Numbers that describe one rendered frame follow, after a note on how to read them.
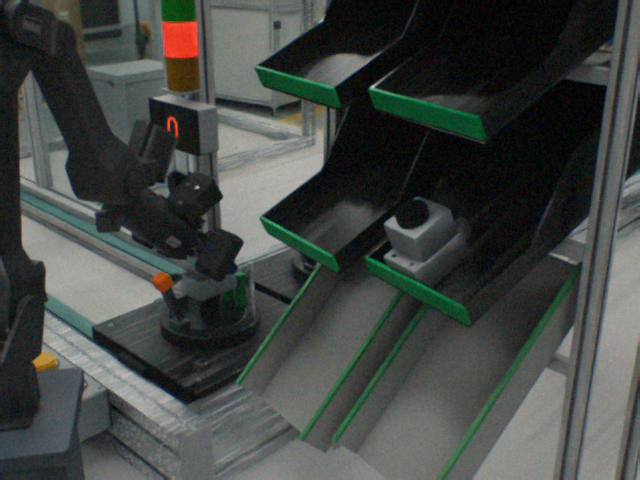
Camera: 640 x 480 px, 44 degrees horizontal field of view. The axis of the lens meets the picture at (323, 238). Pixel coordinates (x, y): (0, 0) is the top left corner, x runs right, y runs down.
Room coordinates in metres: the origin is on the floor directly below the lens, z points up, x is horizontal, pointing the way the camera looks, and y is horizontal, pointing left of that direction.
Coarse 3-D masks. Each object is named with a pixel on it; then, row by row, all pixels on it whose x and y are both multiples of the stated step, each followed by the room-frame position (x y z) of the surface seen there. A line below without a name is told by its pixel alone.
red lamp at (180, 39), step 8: (168, 24) 1.18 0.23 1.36; (176, 24) 1.17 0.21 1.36; (184, 24) 1.18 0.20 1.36; (192, 24) 1.19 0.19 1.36; (168, 32) 1.18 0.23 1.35; (176, 32) 1.17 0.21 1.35; (184, 32) 1.18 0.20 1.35; (192, 32) 1.18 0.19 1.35; (168, 40) 1.18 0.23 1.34; (176, 40) 1.17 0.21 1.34; (184, 40) 1.18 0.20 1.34; (192, 40) 1.18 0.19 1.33; (168, 48) 1.18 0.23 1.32; (176, 48) 1.17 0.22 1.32; (184, 48) 1.18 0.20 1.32; (192, 48) 1.18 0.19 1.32; (168, 56) 1.18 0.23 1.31; (176, 56) 1.17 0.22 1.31; (184, 56) 1.18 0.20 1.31; (192, 56) 1.18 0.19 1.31
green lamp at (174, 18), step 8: (168, 0) 1.18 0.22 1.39; (176, 0) 1.17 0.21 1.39; (184, 0) 1.18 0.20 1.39; (192, 0) 1.19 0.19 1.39; (168, 8) 1.18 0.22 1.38; (176, 8) 1.17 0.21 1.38; (184, 8) 1.18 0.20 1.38; (192, 8) 1.19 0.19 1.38; (168, 16) 1.18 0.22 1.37; (176, 16) 1.17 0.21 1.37; (184, 16) 1.18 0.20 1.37; (192, 16) 1.19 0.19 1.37
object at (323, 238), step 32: (352, 128) 0.86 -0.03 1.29; (384, 128) 0.88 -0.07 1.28; (416, 128) 0.89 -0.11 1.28; (352, 160) 0.86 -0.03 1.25; (384, 160) 0.85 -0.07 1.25; (416, 160) 0.74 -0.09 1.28; (320, 192) 0.83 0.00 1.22; (352, 192) 0.81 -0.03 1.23; (384, 192) 0.79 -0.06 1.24; (416, 192) 0.74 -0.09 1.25; (288, 224) 0.79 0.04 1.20; (320, 224) 0.77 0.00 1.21; (352, 224) 0.75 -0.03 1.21; (320, 256) 0.70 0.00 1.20; (352, 256) 0.70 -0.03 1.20
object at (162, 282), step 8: (160, 272) 0.93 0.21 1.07; (152, 280) 0.92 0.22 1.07; (160, 280) 0.92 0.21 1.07; (168, 280) 0.92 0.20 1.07; (176, 280) 0.94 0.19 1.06; (160, 288) 0.92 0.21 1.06; (168, 288) 0.92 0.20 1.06; (168, 296) 0.93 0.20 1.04; (168, 304) 0.93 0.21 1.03; (176, 304) 0.93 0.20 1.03; (176, 312) 0.93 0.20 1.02; (176, 320) 0.94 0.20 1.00
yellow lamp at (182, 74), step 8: (168, 64) 1.18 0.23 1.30; (176, 64) 1.17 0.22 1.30; (184, 64) 1.17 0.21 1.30; (192, 64) 1.18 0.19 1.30; (168, 72) 1.18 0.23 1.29; (176, 72) 1.17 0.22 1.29; (184, 72) 1.17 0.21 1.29; (192, 72) 1.18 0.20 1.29; (168, 80) 1.18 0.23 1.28; (176, 80) 1.17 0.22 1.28; (184, 80) 1.17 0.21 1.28; (192, 80) 1.18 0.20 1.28; (168, 88) 1.19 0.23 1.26; (176, 88) 1.17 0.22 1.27; (184, 88) 1.17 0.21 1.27; (192, 88) 1.18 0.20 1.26
